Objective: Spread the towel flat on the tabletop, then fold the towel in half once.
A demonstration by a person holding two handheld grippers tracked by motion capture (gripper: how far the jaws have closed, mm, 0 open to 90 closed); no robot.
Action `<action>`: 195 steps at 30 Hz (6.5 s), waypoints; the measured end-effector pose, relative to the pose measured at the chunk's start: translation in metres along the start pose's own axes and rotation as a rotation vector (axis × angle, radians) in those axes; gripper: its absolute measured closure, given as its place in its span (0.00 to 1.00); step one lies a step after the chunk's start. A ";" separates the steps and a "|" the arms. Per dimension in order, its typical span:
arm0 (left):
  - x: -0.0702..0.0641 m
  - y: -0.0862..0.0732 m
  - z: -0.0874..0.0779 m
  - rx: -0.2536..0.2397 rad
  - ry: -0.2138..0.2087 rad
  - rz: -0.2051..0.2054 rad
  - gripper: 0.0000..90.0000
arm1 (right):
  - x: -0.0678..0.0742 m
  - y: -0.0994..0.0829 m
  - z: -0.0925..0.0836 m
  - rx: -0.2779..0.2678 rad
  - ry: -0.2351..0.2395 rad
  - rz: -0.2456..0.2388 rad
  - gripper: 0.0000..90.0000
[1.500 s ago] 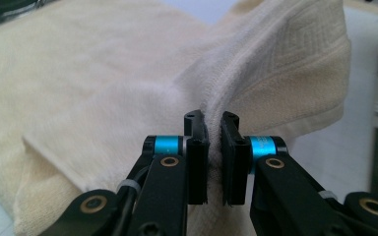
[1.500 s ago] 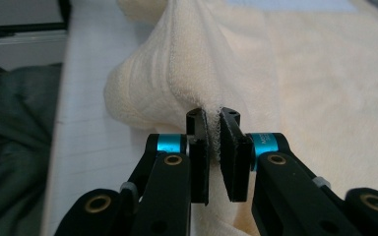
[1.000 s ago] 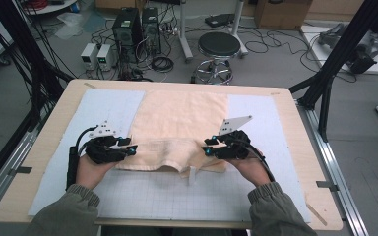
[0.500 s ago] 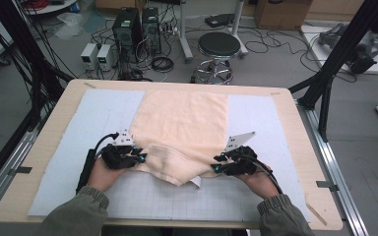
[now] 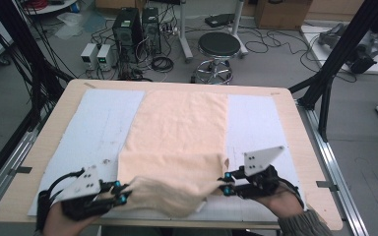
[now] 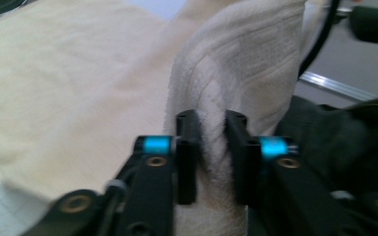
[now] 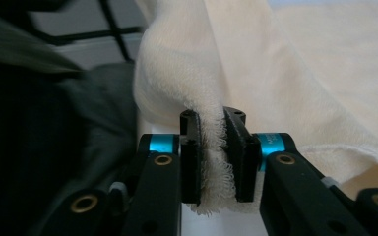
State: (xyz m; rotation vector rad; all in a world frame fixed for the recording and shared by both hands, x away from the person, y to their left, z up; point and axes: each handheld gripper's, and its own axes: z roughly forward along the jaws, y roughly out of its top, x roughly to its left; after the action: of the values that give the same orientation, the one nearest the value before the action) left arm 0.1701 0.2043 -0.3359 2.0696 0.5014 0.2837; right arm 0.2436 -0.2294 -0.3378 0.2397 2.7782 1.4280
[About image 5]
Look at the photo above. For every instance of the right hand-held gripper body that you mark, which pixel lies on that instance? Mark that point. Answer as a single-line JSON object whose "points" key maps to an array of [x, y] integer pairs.
{"points": [[259, 177]]}

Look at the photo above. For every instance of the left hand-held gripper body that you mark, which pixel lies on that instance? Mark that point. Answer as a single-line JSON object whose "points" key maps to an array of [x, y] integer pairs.
{"points": [[82, 196]]}

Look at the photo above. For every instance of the beige towel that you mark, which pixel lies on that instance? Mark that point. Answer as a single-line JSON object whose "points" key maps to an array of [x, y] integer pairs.
{"points": [[177, 147]]}

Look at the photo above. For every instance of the person's right hand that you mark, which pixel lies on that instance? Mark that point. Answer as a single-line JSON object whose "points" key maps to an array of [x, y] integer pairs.
{"points": [[282, 200]]}

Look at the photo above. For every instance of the person's left hand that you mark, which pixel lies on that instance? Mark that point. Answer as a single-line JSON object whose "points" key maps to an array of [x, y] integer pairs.
{"points": [[62, 223]]}

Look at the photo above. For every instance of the white gridded mat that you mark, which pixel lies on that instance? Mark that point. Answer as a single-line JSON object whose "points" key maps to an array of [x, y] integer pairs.
{"points": [[92, 137]]}

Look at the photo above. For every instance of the white power supply unit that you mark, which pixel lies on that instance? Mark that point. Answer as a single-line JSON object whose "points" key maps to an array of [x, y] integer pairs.
{"points": [[89, 55], [105, 57]]}

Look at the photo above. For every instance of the black round stool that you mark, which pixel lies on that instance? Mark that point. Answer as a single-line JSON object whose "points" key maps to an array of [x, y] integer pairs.
{"points": [[219, 44]]}

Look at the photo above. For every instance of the white board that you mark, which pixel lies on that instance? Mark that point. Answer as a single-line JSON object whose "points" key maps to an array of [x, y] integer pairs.
{"points": [[313, 46]]}

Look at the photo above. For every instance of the white desk leg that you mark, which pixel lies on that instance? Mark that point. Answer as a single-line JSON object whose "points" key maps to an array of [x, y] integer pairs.
{"points": [[184, 36], [239, 29]]}

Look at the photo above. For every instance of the large black computer tower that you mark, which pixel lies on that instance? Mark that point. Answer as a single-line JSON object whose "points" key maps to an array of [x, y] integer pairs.
{"points": [[126, 31]]}

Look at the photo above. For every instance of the flat black device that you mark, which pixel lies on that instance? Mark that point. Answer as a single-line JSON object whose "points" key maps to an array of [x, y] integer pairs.
{"points": [[220, 20]]}

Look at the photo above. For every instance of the slim black computer tower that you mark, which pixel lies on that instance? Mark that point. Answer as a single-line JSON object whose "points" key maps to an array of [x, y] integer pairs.
{"points": [[151, 29]]}

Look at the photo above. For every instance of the cardboard box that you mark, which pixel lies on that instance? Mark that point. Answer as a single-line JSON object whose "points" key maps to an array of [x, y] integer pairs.
{"points": [[282, 14]]}

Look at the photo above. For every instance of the clear plastic sheet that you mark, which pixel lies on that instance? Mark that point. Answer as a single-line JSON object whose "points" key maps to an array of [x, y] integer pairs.
{"points": [[70, 24]]}

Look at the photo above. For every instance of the round white table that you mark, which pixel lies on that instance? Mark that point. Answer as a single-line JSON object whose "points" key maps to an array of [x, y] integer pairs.
{"points": [[50, 8]]}

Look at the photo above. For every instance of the black rail clamp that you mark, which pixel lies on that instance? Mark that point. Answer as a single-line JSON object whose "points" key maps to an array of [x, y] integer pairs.
{"points": [[326, 185], [21, 170]]}

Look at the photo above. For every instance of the aluminium rail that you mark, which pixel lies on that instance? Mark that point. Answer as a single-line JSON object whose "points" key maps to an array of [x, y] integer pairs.
{"points": [[338, 170], [10, 167]]}

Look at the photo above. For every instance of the black metal frame stand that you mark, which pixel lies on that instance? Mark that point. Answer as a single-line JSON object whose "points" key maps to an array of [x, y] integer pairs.
{"points": [[338, 55]]}

